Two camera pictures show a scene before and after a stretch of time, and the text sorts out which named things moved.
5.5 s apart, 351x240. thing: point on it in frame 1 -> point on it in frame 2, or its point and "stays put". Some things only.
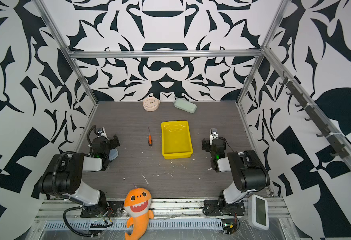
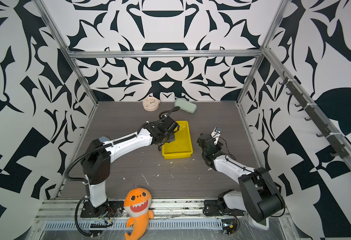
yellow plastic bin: x=176 y=142 stays put
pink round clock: x=150 y=104 stays put
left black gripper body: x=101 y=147 -> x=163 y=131
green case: x=182 y=103 stays put
